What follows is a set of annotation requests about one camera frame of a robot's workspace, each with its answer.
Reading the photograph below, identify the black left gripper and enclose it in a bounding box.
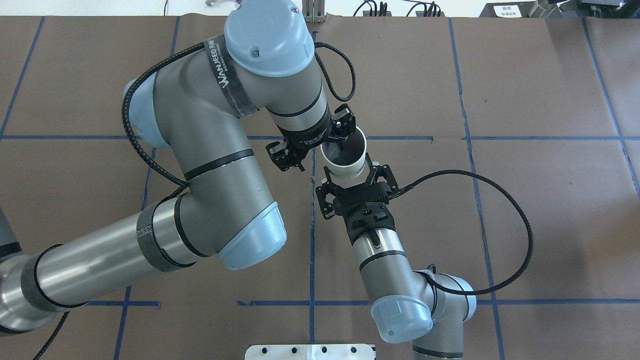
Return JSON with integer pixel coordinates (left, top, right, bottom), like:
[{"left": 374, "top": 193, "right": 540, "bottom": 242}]
[{"left": 265, "top": 104, "right": 356, "bottom": 173}]

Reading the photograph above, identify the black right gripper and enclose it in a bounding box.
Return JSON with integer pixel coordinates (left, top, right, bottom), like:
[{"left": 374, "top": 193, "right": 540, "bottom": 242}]
[{"left": 315, "top": 152, "right": 400, "bottom": 245}]

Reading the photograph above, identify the white mug with handle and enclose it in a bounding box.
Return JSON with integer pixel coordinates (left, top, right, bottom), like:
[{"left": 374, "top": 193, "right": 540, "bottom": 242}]
[{"left": 320, "top": 126, "right": 367, "bottom": 182}]

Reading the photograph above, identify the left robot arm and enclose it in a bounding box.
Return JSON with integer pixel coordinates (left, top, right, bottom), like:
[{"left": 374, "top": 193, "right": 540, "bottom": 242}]
[{"left": 1, "top": 0, "right": 360, "bottom": 337}]

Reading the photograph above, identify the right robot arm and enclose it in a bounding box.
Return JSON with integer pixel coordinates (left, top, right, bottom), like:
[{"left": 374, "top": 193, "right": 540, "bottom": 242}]
[{"left": 316, "top": 152, "right": 477, "bottom": 360}]

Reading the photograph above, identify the white central pillar with base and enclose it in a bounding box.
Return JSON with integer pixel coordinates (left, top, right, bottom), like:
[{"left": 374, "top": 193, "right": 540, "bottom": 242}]
[{"left": 244, "top": 343, "right": 377, "bottom": 360}]

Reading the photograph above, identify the aluminium frame post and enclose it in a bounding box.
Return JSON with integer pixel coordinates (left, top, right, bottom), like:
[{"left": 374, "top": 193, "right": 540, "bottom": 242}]
[{"left": 302, "top": 0, "right": 326, "bottom": 23}]

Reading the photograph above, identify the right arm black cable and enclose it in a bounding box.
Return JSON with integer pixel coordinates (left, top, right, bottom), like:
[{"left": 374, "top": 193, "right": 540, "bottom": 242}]
[{"left": 395, "top": 169, "right": 535, "bottom": 296}]

